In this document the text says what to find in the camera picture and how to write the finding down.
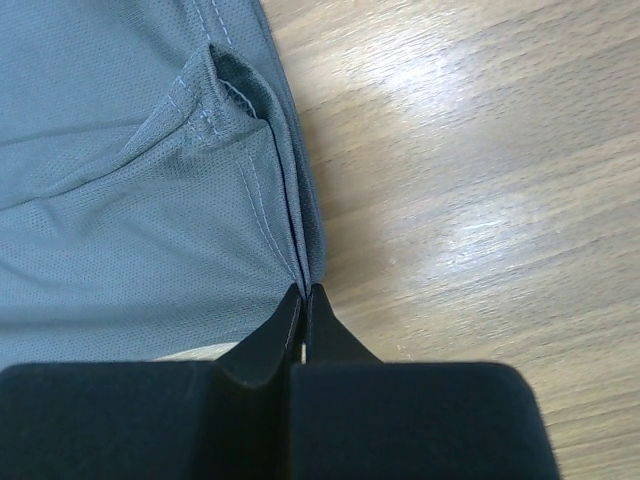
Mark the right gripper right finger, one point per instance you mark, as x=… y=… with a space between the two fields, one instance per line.
x=353 y=416

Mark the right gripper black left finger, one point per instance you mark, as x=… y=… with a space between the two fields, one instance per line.
x=220 y=419

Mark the dark grey t-shirt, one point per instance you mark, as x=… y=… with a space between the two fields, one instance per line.
x=156 y=192

